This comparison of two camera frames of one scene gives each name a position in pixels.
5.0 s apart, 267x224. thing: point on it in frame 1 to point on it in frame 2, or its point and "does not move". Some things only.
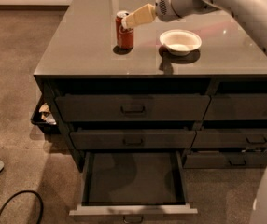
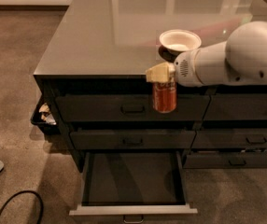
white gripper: [166, 7] to [184, 68]
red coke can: [125, 35] to [164, 96]
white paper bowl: [180, 42] does not move
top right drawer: [245, 106] does not move
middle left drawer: [130, 139] does not move
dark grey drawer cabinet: [203, 84] does not move
